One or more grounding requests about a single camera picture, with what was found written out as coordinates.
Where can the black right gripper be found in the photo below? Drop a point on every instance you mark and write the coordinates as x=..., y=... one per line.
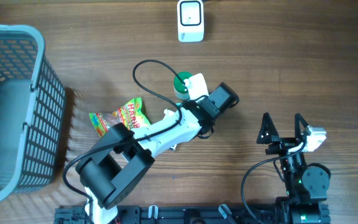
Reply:
x=282, y=144

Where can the green lid plastic jar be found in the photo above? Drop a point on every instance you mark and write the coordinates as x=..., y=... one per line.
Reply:
x=179, y=88

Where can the grey plastic shopping basket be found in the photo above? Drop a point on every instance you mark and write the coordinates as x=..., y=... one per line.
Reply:
x=32, y=104

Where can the Haribo gummy candy bag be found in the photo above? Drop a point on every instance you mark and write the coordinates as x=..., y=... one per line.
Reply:
x=130, y=115

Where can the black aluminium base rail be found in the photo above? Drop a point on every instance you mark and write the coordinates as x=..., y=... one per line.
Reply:
x=134, y=214

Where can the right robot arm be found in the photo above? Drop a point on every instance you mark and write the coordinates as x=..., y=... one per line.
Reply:
x=306, y=184

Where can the white blue plaster box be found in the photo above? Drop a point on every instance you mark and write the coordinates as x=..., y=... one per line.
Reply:
x=167, y=114

